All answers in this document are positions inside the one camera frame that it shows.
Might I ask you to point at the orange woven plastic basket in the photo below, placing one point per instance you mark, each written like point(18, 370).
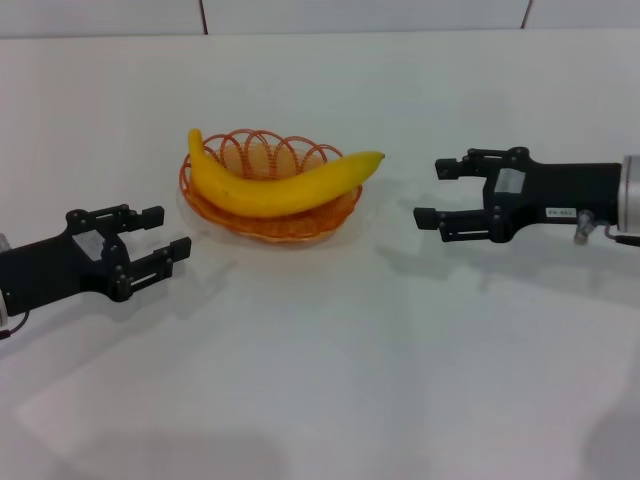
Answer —
point(270, 225)

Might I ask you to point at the silver connector on right gripper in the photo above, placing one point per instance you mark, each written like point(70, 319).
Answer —
point(583, 227)

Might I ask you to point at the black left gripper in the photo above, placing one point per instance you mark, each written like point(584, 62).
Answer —
point(55, 270)

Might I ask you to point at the yellow banana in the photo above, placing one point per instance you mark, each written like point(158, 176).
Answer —
point(280, 192)

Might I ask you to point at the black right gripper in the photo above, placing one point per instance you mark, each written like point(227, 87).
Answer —
point(555, 195)

